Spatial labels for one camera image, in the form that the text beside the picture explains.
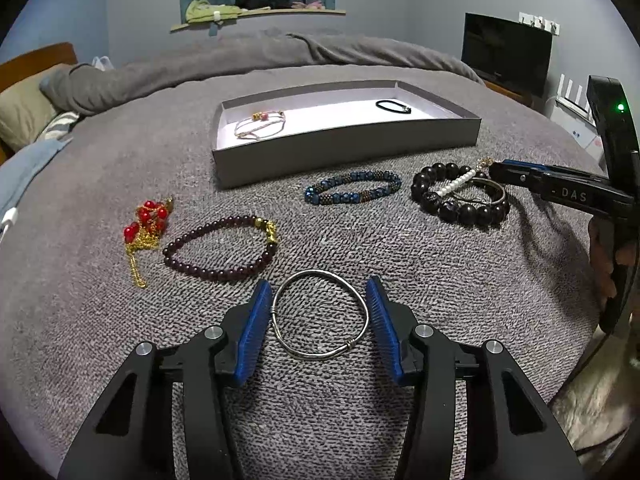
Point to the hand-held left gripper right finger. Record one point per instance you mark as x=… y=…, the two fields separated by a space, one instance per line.
x=382 y=325

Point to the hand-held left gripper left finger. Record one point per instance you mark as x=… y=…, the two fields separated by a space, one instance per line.
x=252 y=325

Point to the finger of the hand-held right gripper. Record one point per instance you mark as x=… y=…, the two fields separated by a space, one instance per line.
x=550 y=169
x=565 y=192

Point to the grey cardboard tray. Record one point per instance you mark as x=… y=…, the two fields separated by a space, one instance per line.
x=340 y=130

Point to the person's right hand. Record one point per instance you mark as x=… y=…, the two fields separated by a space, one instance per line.
x=602 y=260

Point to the white appliance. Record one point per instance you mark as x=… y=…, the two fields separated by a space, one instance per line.
x=580 y=135

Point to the white router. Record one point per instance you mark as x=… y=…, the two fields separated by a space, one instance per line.
x=575 y=107

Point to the wooden desk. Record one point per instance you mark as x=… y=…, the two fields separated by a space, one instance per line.
x=520 y=94

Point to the grey blanket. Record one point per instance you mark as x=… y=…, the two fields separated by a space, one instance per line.
x=350 y=240

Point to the black monitor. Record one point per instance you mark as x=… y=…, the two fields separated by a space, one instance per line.
x=505 y=50

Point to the white charger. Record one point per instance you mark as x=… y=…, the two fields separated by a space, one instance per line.
x=10 y=217

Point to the light blue cloth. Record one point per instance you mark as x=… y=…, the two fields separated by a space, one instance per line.
x=25 y=165

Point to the striped pillow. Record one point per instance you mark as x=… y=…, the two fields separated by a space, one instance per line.
x=57 y=125

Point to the pink cloth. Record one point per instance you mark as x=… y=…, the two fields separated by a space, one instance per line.
x=312 y=5

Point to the wooden window sill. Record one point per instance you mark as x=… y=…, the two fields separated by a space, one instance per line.
x=300 y=14

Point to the white plastic bag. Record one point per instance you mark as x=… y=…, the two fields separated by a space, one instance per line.
x=102 y=62

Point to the white clip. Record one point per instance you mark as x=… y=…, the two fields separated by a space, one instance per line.
x=217 y=16

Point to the olive pillow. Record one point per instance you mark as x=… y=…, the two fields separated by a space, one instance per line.
x=25 y=105

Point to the green cloth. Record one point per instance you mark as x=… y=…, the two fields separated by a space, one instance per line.
x=205 y=10

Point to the black cloth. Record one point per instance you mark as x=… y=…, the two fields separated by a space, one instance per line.
x=257 y=1

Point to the wooden headboard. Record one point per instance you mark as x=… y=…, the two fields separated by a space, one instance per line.
x=45 y=55

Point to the white wall hooks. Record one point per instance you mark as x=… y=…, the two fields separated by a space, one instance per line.
x=540 y=22

